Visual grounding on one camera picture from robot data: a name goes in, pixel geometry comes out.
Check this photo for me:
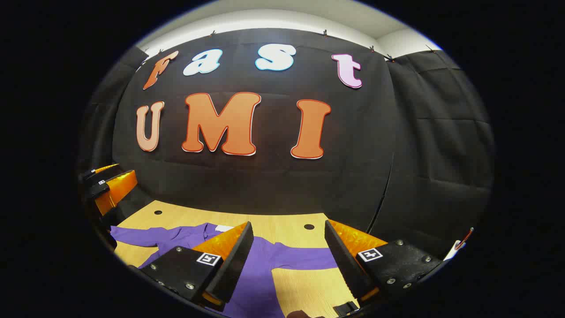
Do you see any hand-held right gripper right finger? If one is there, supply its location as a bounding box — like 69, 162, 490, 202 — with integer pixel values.
324, 220, 443, 310

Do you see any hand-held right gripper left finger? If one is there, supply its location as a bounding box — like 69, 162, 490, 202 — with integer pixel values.
128, 221, 255, 312

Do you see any purple button shirt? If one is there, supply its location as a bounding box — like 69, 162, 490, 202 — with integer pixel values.
110, 223, 343, 318

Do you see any white card with red clip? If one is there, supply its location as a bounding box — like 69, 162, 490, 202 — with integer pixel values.
444, 227, 475, 261

